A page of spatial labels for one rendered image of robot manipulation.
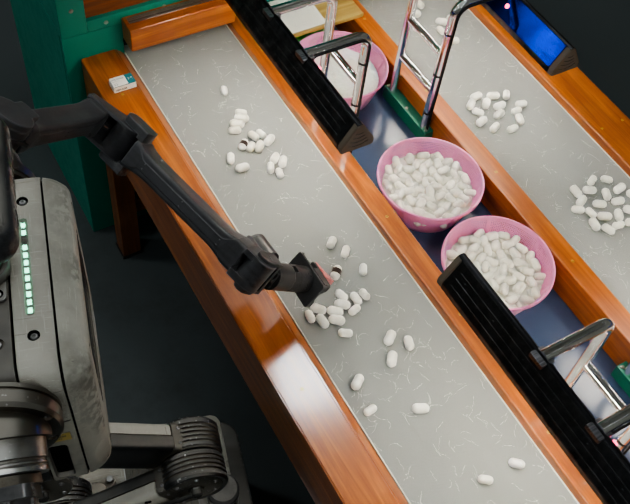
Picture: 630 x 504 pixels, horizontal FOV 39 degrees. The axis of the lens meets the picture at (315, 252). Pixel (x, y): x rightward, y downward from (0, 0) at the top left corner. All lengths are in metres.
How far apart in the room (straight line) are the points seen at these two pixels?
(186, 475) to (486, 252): 0.88
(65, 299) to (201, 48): 1.45
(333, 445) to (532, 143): 1.02
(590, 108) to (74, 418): 1.73
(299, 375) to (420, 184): 0.65
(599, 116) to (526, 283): 0.59
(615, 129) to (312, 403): 1.15
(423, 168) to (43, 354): 1.36
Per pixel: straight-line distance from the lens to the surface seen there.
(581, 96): 2.55
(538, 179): 2.33
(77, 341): 1.12
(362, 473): 1.78
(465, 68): 2.56
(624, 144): 2.47
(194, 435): 1.76
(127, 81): 2.35
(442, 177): 2.28
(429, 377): 1.92
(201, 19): 2.45
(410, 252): 2.06
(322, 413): 1.82
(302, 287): 1.82
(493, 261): 2.12
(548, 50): 2.14
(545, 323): 2.15
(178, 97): 2.36
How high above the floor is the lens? 2.40
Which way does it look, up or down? 54 degrees down
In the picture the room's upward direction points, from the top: 9 degrees clockwise
